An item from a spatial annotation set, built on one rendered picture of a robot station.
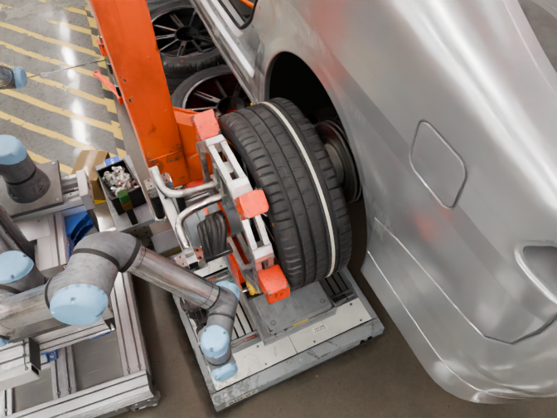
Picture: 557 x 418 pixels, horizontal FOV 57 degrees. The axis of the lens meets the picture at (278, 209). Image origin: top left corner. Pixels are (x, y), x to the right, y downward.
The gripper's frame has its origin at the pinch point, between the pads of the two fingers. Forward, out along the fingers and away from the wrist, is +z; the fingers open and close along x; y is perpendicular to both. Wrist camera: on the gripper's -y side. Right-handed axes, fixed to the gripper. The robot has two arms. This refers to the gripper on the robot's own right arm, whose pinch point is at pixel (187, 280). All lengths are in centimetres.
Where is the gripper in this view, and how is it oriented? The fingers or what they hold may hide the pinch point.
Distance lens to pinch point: 170.2
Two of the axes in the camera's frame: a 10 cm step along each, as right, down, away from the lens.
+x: -9.1, 3.5, -2.4
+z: -4.2, -7.2, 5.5
